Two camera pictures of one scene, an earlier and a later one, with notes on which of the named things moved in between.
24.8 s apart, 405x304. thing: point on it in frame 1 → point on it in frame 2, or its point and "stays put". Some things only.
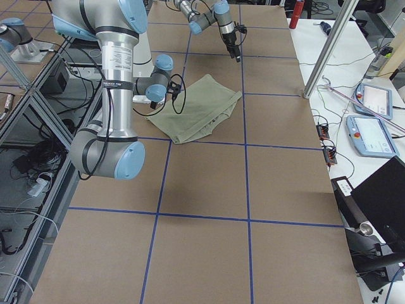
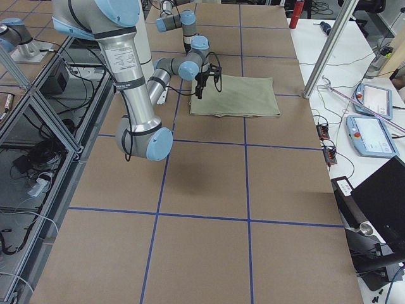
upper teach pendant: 379,99 stays put
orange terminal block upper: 323,131 stays put
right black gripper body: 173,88 → 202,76
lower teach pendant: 370,137 stays put
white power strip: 37,187 stays put
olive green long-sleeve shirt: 198,111 → 240,96
